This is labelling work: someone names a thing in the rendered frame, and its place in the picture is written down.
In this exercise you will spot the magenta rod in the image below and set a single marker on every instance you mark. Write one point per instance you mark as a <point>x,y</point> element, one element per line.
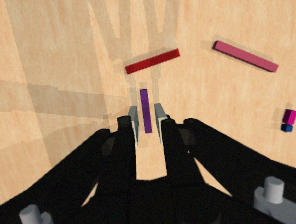
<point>289,116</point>

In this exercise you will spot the red rod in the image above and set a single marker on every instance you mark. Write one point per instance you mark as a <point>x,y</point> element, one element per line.
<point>152,61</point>

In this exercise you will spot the purple rod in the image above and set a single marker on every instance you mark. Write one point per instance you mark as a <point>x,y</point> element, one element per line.
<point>146,110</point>

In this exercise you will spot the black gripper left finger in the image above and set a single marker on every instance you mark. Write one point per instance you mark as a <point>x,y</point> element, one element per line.
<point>64,189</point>

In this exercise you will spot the pink rod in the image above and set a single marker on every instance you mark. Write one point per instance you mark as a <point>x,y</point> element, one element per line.
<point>245,56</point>

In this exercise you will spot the small blue cube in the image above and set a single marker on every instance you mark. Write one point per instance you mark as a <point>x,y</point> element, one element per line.
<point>286,127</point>

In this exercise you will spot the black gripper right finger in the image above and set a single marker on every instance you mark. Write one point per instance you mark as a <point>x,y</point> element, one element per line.
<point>247,175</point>

